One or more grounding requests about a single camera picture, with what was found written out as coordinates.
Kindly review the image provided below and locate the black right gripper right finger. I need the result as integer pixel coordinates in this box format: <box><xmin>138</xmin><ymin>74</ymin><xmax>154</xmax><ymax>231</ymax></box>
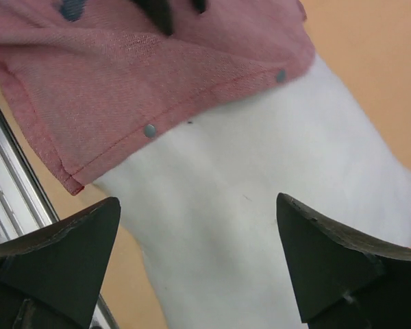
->
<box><xmin>277</xmin><ymin>193</ymin><xmax>411</xmax><ymax>328</ymax></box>

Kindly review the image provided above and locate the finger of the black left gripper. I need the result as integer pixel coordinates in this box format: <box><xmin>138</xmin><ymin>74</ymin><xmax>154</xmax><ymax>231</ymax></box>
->
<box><xmin>130</xmin><ymin>0</ymin><xmax>210</xmax><ymax>36</ymax></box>

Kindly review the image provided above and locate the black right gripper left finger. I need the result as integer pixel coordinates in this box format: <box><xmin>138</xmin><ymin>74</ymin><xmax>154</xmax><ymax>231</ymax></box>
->
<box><xmin>0</xmin><ymin>197</ymin><xmax>121</xmax><ymax>328</ymax></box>

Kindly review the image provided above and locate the pink pillowcase with dark print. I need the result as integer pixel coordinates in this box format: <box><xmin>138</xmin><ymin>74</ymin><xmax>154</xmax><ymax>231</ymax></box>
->
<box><xmin>0</xmin><ymin>1</ymin><xmax>315</xmax><ymax>195</ymax></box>

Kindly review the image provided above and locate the white pillow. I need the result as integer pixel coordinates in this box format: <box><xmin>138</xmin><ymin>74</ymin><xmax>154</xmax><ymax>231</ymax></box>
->
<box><xmin>95</xmin><ymin>58</ymin><xmax>411</xmax><ymax>328</ymax></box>

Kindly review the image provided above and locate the aluminium frame rail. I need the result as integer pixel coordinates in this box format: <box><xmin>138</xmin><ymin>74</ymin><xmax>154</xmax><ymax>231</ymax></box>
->
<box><xmin>0</xmin><ymin>110</ymin><xmax>117</xmax><ymax>328</ymax></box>

